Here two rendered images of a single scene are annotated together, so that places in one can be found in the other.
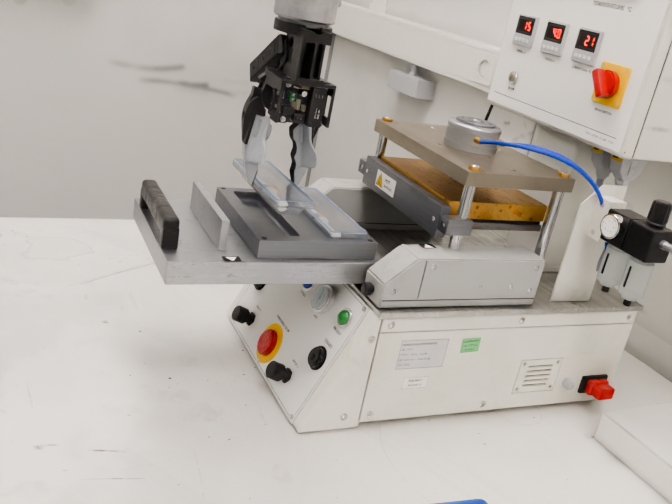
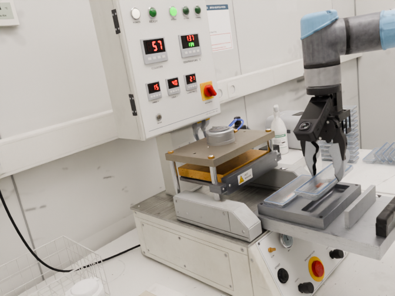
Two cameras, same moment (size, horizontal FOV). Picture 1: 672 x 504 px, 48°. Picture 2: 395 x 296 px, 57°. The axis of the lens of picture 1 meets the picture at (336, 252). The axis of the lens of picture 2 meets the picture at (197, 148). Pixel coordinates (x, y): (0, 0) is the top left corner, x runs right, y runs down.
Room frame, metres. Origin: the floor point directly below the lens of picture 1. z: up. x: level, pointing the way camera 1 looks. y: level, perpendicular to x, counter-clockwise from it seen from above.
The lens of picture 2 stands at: (1.43, 0.77, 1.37)
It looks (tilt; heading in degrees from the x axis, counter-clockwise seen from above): 15 degrees down; 254
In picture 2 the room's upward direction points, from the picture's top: 9 degrees counter-clockwise
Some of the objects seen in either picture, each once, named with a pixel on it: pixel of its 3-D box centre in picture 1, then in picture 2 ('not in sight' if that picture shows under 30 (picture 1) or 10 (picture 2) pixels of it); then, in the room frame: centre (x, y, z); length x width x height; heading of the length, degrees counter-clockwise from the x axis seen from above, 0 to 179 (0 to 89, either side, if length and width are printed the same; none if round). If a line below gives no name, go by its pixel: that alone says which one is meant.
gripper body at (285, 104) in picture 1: (297, 74); (326, 112); (0.93, 0.09, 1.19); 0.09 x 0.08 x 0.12; 27
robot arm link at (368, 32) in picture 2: not in sight; (369, 33); (0.84, 0.13, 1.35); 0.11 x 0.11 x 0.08; 60
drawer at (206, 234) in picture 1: (258, 228); (329, 207); (0.96, 0.11, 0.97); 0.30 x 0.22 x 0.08; 118
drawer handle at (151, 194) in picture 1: (158, 212); (393, 211); (0.89, 0.23, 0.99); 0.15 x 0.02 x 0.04; 28
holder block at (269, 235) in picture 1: (292, 221); (310, 198); (0.98, 0.07, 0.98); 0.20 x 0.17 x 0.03; 28
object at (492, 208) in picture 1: (464, 176); (225, 155); (1.09, -0.17, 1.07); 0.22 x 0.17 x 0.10; 28
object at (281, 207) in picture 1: (270, 186); (325, 181); (0.96, 0.10, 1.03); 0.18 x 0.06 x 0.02; 28
